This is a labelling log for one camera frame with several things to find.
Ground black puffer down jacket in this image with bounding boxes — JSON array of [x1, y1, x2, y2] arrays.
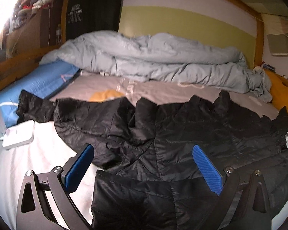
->
[[16, 89, 288, 230]]

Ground yellow pillow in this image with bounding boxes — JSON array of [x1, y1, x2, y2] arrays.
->
[[264, 69, 288, 112]]

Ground grey printed bed sheet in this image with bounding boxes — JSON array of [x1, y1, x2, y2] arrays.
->
[[0, 81, 288, 229]]

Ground white lamp base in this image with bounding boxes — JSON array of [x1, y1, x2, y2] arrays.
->
[[2, 120, 35, 150]]

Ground blue pillow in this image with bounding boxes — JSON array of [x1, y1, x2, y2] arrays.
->
[[0, 60, 80, 128]]

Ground light blue rumpled duvet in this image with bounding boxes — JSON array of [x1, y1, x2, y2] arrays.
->
[[41, 31, 272, 103]]

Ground plush toys on shelf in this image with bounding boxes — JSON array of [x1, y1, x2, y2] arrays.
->
[[16, 0, 54, 17]]

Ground black hanging garment with print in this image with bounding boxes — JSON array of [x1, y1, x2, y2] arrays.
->
[[65, 0, 123, 40]]

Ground wooden bunk bed frame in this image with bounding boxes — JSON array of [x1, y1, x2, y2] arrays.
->
[[0, 0, 288, 94]]

